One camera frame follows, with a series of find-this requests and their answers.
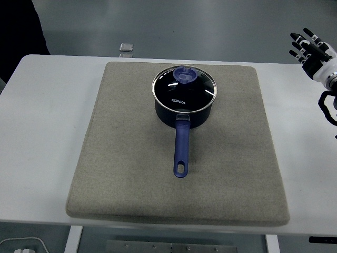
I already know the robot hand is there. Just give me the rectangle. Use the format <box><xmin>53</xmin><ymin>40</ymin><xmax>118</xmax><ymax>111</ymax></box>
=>
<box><xmin>289</xmin><ymin>27</ymin><xmax>337</xmax><ymax>83</ymax></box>

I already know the glass lid with blue knob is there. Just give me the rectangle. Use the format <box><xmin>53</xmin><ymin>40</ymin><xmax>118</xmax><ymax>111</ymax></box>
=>
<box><xmin>151</xmin><ymin>65</ymin><xmax>219</xmax><ymax>113</ymax></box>

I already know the black flat device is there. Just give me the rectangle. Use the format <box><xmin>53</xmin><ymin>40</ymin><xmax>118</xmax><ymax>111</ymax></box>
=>
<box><xmin>308</xmin><ymin>236</ymin><xmax>337</xmax><ymax>244</ymax></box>

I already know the white table leg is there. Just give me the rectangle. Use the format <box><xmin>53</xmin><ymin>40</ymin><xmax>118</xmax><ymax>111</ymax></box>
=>
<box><xmin>265</xmin><ymin>233</ymin><xmax>280</xmax><ymax>253</ymax></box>
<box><xmin>64</xmin><ymin>226</ymin><xmax>84</xmax><ymax>253</ymax></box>

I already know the beige fabric mat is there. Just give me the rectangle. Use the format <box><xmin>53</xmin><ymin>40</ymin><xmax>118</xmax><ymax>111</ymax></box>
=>
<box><xmin>65</xmin><ymin>62</ymin><xmax>290</xmax><ymax>228</ymax></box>

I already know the grey metal plate with screws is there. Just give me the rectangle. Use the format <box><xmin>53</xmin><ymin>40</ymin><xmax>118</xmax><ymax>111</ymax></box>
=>
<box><xmin>106</xmin><ymin>239</ymin><xmax>238</xmax><ymax>253</ymax></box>

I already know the person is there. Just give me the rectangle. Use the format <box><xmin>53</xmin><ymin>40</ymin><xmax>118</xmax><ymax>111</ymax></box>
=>
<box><xmin>0</xmin><ymin>0</ymin><xmax>51</xmax><ymax>85</ymax></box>

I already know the dark pot with blue handle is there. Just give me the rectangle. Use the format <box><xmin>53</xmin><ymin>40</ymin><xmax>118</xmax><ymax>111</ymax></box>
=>
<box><xmin>154</xmin><ymin>96</ymin><xmax>214</xmax><ymax>179</ymax></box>

